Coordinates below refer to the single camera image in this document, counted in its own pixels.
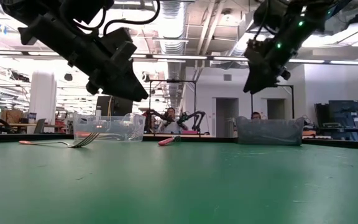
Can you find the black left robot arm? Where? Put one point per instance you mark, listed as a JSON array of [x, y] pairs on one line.
[[51, 31]]

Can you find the cardboard box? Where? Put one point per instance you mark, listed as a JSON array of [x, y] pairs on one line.
[[11, 116]]

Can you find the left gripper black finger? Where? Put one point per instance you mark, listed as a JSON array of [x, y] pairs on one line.
[[129, 87]]

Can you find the white round column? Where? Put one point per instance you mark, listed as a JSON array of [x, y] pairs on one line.
[[42, 99]]

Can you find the clear plastic bin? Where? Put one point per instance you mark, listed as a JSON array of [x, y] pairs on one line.
[[113, 130]]

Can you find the wall air vent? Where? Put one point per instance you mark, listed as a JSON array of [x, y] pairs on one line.
[[227, 77]]

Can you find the black background rig frame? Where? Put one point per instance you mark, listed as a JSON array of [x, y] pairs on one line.
[[292, 102], [172, 81]]

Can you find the silver ceiling duct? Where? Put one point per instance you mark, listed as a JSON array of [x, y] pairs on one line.
[[172, 37]]

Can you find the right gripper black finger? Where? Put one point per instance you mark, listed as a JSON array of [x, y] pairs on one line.
[[256, 77]]

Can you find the ceiling light bar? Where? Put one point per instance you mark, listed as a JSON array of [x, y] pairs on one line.
[[182, 57]]

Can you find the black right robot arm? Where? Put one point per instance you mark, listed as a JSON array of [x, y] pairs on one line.
[[306, 12]]

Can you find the grey office chair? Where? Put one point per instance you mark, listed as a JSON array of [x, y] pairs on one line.
[[39, 126]]

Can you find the black monitor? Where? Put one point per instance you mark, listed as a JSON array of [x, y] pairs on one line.
[[120, 105]]

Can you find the grey door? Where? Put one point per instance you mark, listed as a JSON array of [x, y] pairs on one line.
[[227, 118], [275, 109]]

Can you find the black table frame rail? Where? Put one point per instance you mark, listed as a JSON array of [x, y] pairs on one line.
[[337, 143]]

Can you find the pink box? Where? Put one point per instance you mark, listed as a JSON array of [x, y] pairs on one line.
[[190, 132]]

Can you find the person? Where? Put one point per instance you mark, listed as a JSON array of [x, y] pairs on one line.
[[170, 126], [256, 115]]

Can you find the green table mat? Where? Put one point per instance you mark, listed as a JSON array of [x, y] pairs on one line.
[[179, 186]]

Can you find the dark equipment rack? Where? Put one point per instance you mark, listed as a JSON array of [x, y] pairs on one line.
[[340, 115]]

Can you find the dark translucent plastic bin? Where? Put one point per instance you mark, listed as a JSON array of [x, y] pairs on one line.
[[269, 132]]

